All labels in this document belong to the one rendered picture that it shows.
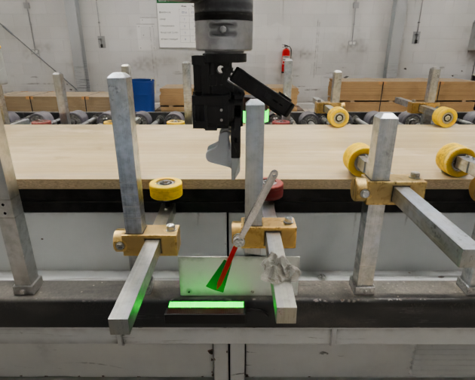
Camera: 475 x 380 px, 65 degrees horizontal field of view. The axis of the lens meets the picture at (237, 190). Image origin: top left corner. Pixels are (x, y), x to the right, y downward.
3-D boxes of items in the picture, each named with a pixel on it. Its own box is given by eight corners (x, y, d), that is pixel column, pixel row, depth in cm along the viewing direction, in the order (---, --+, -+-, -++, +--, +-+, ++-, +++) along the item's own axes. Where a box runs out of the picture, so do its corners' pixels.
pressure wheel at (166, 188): (191, 222, 95) (188, 179, 91) (166, 232, 90) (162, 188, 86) (171, 212, 100) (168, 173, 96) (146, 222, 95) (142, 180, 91)
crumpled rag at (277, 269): (304, 285, 59) (304, 272, 58) (261, 285, 59) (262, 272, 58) (295, 255, 68) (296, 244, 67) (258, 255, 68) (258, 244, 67)
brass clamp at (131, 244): (177, 257, 78) (176, 236, 76) (113, 257, 78) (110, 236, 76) (181, 243, 84) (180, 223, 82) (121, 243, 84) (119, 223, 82)
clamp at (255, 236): (295, 249, 78) (297, 227, 76) (231, 249, 78) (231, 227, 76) (292, 236, 83) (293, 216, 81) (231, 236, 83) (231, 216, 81)
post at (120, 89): (148, 295, 83) (125, 72, 66) (133, 295, 83) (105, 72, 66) (151, 286, 87) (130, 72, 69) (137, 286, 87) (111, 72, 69)
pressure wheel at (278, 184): (283, 229, 91) (285, 185, 87) (250, 229, 91) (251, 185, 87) (280, 216, 99) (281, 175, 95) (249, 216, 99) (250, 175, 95)
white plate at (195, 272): (297, 296, 82) (300, 257, 78) (180, 296, 82) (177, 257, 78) (296, 295, 83) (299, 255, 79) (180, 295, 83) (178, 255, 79)
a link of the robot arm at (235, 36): (252, 23, 62) (254, 19, 53) (251, 54, 63) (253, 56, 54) (197, 22, 62) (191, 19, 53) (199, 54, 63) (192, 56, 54)
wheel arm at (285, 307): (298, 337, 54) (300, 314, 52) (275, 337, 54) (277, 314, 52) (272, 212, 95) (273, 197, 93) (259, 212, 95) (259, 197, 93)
